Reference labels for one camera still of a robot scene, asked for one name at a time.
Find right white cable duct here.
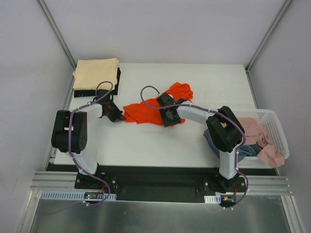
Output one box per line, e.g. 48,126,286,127
204,195,221,204

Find aluminium frame post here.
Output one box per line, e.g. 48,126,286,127
245,0,294,73
36,0,77,70

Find left white cable duct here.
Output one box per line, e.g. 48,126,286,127
41,191,117,201

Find folded black t shirt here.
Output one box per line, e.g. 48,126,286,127
73,67,121,99

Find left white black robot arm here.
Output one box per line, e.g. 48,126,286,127
51,89,125,189

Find white plastic laundry basket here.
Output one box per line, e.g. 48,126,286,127
233,109,290,169

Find white cable duct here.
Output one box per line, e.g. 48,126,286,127
204,195,221,204
41,191,117,201

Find blue grey t shirt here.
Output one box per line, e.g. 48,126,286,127
203,129,260,162

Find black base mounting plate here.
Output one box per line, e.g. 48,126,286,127
74,166,246,203

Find left aluminium frame post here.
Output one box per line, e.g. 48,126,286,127
36,0,77,70

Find pink t shirt in basket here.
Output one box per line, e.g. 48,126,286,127
239,118,285,168

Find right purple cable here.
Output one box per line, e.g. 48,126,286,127
140,85,249,211

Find purple cable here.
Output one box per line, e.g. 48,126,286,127
69,81,114,207
140,85,249,211

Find folded cream t shirt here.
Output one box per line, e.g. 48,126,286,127
73,58,119,90

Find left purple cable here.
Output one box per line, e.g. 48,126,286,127
69,81,114,207

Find aluminium rail front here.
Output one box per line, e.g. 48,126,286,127
30,171,294,196

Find right aluminium frame post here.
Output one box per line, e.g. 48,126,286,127
245,0,294,73

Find orange t shirt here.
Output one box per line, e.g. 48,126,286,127
123,82,193,126

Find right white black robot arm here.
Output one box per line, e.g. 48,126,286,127
156,93,245,192

